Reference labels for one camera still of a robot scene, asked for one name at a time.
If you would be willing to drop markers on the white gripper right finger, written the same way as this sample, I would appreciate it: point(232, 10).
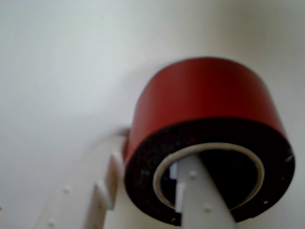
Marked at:
point(197, 190)

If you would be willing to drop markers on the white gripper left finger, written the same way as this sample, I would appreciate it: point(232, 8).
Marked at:
point(78, 190)

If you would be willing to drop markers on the red tape roll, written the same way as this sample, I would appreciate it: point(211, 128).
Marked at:
point(202, 95)

